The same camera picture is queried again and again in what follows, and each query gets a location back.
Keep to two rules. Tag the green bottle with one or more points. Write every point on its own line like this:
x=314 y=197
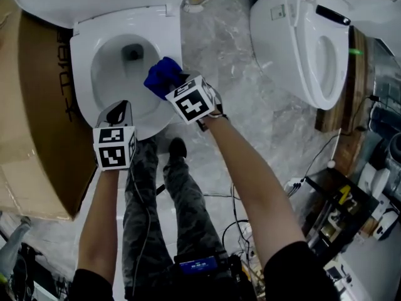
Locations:
x=356 y=51

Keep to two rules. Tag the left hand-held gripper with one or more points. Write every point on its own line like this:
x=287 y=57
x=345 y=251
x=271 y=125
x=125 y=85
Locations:
x=109 y=155

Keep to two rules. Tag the person's right hand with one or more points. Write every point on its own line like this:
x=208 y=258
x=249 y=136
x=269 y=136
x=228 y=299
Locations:
x=217 y=103

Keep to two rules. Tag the wooden platform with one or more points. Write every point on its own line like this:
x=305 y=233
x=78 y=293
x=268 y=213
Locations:
x=357 y=89

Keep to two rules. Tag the person's black shirt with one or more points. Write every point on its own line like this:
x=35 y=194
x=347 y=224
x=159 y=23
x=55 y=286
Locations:
x=297 y=277

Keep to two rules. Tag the person's left forearm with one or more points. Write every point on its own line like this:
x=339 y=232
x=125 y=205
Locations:
x=97 y=230

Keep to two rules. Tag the person's left leg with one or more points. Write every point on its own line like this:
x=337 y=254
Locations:
x=141 y=215

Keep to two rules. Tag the small white ball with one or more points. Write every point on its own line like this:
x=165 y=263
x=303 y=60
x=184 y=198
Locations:
x=331 y=164

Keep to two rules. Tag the white power strip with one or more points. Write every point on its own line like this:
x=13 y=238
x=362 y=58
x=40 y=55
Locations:
x=291 y=185

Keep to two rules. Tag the white toilet bowl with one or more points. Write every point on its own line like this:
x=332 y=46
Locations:
x=84 y=83

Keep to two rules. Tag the person's right forearm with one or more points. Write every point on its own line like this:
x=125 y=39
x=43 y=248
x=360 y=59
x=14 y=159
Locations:
x=250 y=183

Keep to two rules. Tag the person's right black shoe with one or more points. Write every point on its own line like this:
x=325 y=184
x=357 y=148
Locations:
x=177 y=147

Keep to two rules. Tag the person's right leg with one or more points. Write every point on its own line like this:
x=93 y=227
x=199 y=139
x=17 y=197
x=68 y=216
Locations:
x=191 y=205

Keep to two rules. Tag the black screen device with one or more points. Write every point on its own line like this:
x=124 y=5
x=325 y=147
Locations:
x=197 y=265

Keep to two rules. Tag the blue cloth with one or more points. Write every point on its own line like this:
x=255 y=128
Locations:
x=161 y=74

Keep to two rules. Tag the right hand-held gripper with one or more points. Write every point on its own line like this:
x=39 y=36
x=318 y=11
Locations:
x=191 y=105

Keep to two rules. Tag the person's leg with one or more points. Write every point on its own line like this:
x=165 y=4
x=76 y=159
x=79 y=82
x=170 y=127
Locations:
x=141 y=215
x=191 y=205

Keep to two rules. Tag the black metal cart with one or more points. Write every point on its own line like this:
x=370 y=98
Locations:
x=326 y=187

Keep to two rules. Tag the white smart toilet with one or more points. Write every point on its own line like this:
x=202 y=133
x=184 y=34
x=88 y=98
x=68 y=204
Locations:
x=275 y=42

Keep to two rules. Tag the brown cardboard box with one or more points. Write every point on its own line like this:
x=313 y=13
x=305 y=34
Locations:
x=37 y=121

